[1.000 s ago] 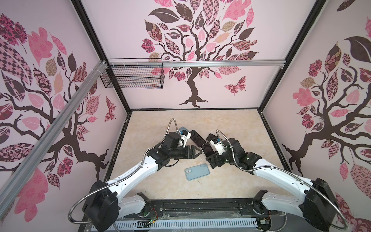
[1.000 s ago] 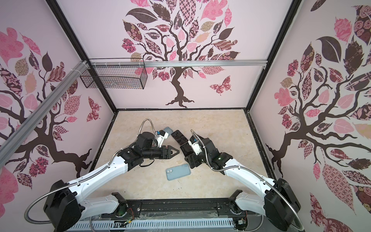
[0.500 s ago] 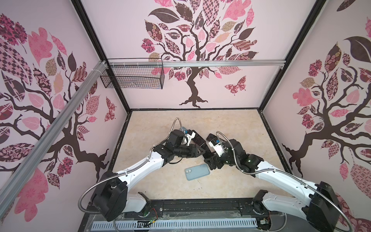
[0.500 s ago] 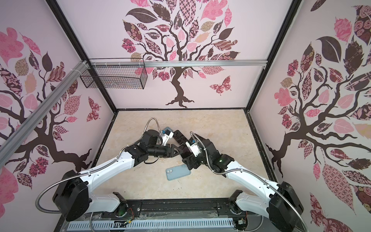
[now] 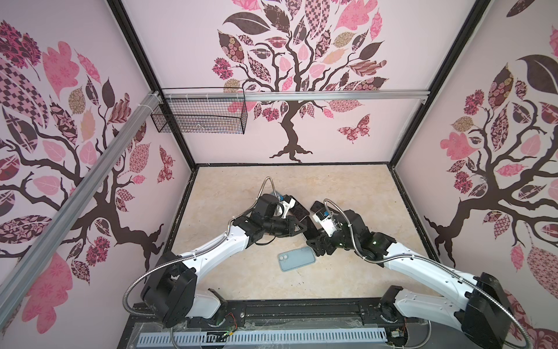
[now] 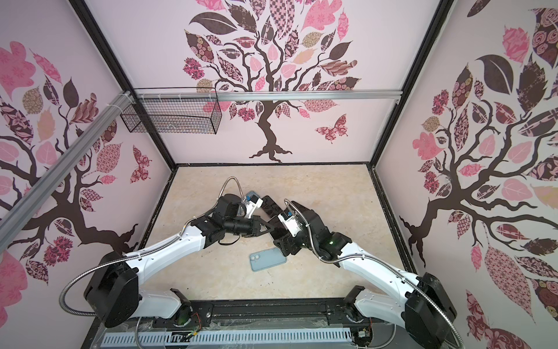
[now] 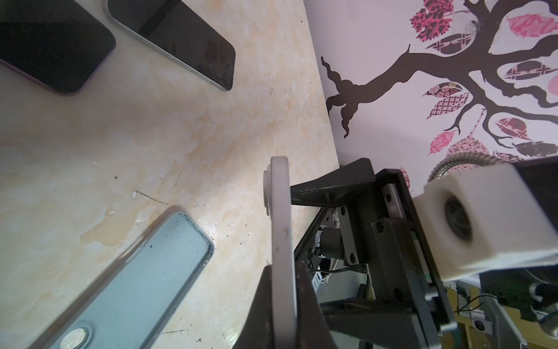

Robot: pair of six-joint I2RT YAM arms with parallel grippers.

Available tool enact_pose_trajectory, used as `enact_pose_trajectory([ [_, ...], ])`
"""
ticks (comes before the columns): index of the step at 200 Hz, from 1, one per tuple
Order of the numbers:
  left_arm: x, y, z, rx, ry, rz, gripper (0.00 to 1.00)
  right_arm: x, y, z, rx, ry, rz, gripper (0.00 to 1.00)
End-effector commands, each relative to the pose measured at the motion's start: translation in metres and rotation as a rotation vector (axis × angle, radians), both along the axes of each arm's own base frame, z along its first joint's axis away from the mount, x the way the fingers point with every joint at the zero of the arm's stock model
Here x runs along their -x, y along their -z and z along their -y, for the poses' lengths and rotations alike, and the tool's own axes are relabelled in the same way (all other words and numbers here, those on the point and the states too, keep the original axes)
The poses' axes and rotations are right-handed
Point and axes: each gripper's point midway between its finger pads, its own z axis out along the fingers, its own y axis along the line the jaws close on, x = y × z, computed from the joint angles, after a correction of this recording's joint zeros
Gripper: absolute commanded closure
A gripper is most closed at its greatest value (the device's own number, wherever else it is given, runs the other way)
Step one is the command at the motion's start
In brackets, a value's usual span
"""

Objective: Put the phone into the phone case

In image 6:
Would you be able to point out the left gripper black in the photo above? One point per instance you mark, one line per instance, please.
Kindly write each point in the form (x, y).
(256, 227)

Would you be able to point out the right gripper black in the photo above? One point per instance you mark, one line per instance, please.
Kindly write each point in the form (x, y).
(287, 242)

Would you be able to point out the light blue phone case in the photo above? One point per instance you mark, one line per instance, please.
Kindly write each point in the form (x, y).
(266, 259)

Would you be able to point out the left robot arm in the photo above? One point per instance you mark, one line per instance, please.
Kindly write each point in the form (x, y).
(114, 292)

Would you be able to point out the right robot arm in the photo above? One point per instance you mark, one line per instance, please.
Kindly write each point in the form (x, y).
(418, 304)

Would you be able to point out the black phone purple edge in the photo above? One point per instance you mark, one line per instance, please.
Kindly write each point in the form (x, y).
(270, 207)

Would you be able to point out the light blue case far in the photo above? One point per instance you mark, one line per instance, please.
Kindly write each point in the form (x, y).
(252, 196)

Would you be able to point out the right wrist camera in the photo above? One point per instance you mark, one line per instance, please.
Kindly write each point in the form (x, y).
(290, 223)

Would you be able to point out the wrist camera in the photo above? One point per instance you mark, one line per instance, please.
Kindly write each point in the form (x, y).
(251, 207)
(290, 223)

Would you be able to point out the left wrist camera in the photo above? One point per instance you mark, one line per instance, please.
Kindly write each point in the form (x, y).
(251, 207)

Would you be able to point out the black base frame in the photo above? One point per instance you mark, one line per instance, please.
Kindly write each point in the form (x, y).
(310, 313)

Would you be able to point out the white slotted cable duct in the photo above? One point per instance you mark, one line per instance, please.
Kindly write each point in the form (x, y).
(227, 338)

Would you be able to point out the black wire basket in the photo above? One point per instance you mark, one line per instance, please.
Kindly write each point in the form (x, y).
(174, 113)

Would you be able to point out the aluminium rail back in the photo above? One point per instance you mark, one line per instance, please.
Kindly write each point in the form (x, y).
(276, 96)

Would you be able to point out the aluminium rail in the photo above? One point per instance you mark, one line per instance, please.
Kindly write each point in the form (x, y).
(276, 96)
(15, 220)

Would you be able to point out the aluminium rail left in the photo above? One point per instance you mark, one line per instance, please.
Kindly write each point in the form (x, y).
(15, 220)

